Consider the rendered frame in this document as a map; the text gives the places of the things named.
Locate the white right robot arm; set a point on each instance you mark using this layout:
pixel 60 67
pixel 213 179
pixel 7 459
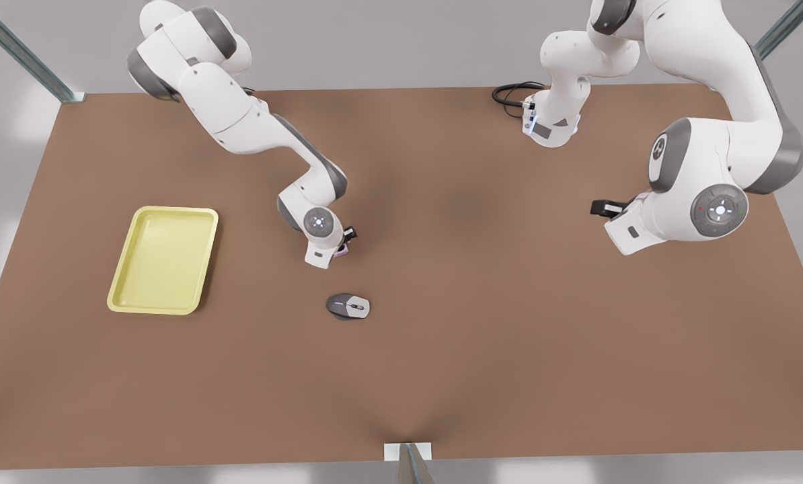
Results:
pixel 230 114

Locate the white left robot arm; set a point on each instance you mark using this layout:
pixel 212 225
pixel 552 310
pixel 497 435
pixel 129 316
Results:
pixel 711 134

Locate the grey computer mouse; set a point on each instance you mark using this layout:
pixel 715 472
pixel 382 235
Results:
pixel 348 306

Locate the yellow rectangular tray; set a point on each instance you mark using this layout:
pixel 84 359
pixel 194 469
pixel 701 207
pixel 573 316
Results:
pixel 164 260

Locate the silver frame post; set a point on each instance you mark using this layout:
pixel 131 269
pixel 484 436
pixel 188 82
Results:
pixel 411 464
pixel 786 27
pixel 21 50

